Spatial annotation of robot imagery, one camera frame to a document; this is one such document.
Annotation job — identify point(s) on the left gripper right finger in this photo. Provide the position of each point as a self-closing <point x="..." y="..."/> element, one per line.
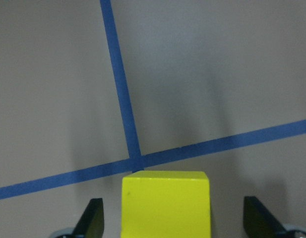
<point x="258" y="222"/>

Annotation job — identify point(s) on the yellow wooden block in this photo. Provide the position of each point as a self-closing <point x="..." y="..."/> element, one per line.
<point x="166" y="204"/>

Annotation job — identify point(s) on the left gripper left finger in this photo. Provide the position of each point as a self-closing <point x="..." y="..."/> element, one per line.
<point x="91" y="223"/>

